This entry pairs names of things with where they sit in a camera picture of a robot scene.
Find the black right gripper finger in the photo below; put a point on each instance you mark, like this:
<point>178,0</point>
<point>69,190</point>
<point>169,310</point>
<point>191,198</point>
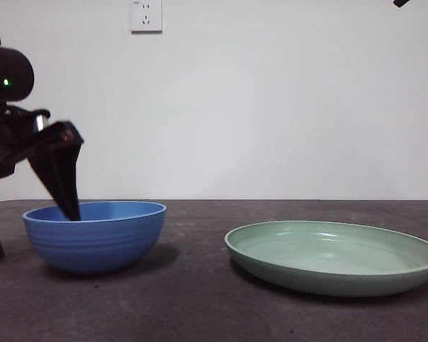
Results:
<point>401,3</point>

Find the blue ribbed bowl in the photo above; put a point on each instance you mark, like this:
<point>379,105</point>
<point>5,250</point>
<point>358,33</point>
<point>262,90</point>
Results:
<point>92,242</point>

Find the green round plate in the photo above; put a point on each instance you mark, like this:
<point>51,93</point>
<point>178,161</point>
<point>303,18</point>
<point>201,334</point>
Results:
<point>328,278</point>

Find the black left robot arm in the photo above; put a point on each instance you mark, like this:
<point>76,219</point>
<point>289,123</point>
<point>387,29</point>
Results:
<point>10,71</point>

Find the white wall socket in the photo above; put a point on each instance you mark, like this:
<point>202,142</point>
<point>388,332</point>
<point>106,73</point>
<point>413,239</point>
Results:
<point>146,18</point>

